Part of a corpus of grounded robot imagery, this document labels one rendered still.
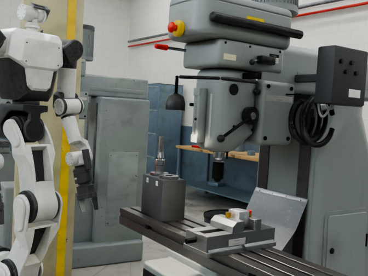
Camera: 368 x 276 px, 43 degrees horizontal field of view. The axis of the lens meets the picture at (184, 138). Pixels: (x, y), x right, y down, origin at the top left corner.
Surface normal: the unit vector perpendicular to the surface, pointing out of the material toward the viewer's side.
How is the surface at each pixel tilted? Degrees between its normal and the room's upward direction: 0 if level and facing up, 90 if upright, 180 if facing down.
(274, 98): 90
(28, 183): 90
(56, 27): 90
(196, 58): 90
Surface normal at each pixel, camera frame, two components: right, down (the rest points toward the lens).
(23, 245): -0.57, 0.43
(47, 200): 0.75, -0.33
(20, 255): -0.61, 0.00
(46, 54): 0.80, 0.07
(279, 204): -0.70, -0.47
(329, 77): -0.82, -0.02
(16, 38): 0.14, -0.03
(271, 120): 0.56, 0.07
